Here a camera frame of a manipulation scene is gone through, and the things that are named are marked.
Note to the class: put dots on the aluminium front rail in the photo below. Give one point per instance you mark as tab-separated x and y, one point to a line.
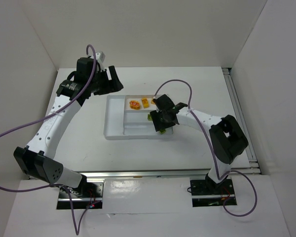
149	173

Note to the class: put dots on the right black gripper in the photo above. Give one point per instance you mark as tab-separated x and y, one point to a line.
163	114

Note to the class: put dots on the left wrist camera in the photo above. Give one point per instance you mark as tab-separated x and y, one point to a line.
100	57

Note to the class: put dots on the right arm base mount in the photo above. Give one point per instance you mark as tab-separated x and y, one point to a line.
202	196

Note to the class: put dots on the aluminium side rail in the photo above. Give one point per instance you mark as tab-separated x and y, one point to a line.
253	162

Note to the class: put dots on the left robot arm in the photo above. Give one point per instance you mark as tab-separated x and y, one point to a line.
36	159

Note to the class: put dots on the yellow long lego brick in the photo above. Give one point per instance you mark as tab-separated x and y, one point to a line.
145	103

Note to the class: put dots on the green yellow lego stack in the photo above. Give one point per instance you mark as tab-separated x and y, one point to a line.
162	131

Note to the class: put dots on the round orange lego piece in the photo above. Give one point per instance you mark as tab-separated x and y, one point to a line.
135	105

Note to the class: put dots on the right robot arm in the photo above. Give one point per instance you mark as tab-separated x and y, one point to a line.
225	137

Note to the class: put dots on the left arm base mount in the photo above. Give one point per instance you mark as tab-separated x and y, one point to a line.
92	198

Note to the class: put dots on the white divided tray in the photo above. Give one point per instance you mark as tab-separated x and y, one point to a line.
123	123

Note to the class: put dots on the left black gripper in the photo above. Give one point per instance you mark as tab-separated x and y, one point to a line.
106	82

